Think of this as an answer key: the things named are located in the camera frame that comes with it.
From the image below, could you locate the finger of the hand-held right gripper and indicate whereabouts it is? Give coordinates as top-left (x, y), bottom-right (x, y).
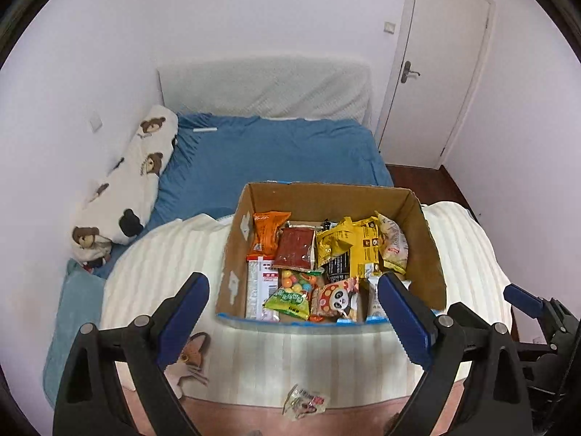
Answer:
top-left (504, 284), bottom-right (552, 318)

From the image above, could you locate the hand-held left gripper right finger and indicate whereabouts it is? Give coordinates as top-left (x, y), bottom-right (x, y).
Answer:
top-left (378, 272), bottom-right (534, 436)

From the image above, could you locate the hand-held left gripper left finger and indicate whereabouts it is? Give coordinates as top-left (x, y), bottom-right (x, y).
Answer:
top-left (53, 272), bottom-right (210, 436)

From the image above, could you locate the red panda print packet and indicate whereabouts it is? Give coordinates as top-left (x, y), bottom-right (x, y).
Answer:
top-left (311, 278), bottom-right (360, 323)

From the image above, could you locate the cream snack packet yellow edge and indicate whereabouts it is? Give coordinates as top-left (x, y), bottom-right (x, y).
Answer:
top-left (377, 213), bottom-right (409, 275)

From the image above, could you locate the red and white snack packet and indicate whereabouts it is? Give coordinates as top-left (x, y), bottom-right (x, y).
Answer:
top-left (245, 255), bottom-right (280, 321)

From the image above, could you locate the cardboard box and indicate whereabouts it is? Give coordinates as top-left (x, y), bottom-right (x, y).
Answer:
top-left (214, 182), bottom-right (448, 326)

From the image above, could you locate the green colourful candy packet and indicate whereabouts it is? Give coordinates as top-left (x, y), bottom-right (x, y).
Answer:
top-left (264, 269), bottom-right (323, 321)

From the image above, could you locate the orange snack packet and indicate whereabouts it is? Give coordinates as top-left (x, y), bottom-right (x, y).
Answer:
top-left (252, 211), bottom-right (292, 255)

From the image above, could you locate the dark red snack packet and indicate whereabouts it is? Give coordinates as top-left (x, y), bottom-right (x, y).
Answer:
top-left (273, 228), bottom-right (316, 270)

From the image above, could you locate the striped cat print blanket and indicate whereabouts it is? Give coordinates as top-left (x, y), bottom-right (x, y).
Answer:
top-left (101, 201), bottom-right (513, 436)

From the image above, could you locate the black snack packet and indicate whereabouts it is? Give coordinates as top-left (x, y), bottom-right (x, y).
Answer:
top-left (326, 257), bottom-right (353, 284)

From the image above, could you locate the teal blanket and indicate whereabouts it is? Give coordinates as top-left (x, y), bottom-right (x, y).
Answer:
top-left (43, 259), bottom-right (110, 407)

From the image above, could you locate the small clear candy packet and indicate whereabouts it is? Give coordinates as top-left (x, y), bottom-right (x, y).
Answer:
top-left (282, 384), bottom-right (328, 419)

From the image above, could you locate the bear print pillow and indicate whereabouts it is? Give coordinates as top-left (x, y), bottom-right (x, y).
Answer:
top-left (72, 104), bottom-right (179, 274)

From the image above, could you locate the blue bed sheet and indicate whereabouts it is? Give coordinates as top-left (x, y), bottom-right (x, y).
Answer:
top-left (93, 113), bottom-right (395, 279)

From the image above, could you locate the white door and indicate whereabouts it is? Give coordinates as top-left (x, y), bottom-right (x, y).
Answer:
top-left (377, 0), bottom-right (496, 170)

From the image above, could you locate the white padded headboard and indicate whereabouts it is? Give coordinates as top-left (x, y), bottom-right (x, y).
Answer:
top-left (157, 56), bottom-right (374, 123)

